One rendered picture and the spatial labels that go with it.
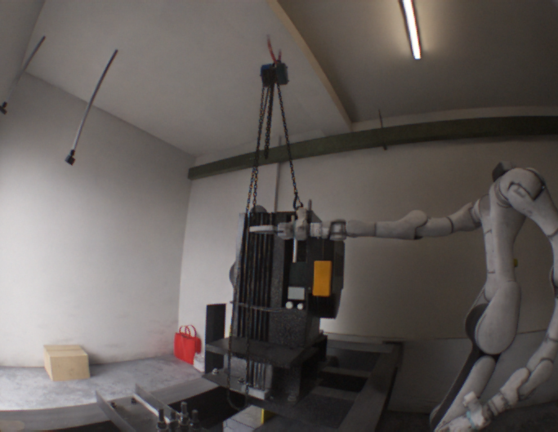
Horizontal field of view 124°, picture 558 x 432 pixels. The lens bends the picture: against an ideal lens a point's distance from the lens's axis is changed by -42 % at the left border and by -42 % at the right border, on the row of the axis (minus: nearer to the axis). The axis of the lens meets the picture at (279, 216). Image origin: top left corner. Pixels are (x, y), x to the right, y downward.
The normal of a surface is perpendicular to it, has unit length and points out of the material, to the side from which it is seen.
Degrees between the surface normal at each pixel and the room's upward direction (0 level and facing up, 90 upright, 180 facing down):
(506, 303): 89
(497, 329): 90
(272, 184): 90
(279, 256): 90
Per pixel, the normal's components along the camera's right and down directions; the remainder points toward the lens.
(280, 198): -0.49, -0.22
